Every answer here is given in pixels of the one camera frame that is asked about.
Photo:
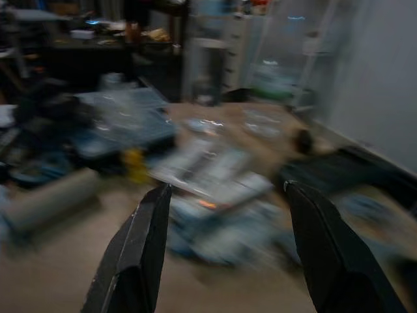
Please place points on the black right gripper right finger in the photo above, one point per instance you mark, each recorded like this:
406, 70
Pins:
332, 254

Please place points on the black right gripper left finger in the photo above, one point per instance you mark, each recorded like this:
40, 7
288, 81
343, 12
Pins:
137, 247

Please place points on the crumpled blue plastic trash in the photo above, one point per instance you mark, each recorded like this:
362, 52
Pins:
224, 231

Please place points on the yellow small object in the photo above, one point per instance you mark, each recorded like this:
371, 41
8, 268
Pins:
136, 164

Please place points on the black mat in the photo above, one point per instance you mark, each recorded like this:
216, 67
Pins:
352, 169

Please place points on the grey cardboard tube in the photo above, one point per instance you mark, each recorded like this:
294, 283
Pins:
49, 199

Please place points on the blue plastic storage crate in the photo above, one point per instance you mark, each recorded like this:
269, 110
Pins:
127, 124

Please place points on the black desk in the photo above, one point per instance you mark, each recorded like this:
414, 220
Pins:
88, 55

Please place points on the white drawer cabinet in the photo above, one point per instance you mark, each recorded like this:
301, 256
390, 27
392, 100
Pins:
216, 49

